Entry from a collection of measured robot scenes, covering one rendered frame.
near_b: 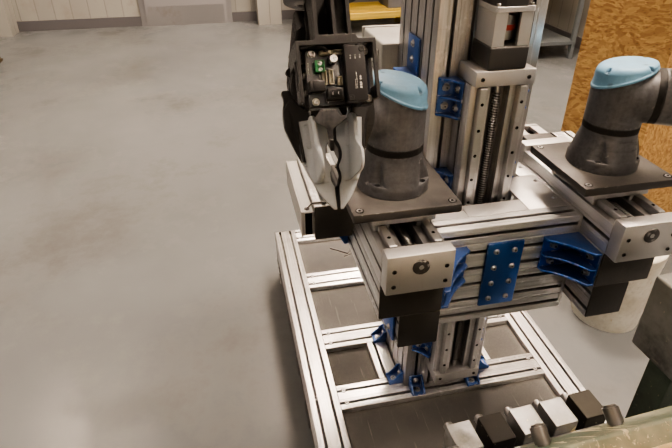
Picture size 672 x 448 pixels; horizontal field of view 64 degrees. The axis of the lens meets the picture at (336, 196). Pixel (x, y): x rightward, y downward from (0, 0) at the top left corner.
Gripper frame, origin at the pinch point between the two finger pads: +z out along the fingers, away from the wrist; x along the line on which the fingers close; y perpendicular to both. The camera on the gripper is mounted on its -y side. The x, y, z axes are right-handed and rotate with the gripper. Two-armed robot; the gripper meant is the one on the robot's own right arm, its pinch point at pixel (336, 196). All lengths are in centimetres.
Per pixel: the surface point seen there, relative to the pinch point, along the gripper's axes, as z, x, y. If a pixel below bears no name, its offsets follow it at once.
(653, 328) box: 35, 68, -39
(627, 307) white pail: 64, 135, -132
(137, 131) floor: -41, -78, -364
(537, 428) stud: 39, 30, -19
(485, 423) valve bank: 45, 29, -34
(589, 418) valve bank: 46, 47, -31
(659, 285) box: 26, 68, -37
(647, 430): 39, 45, -14
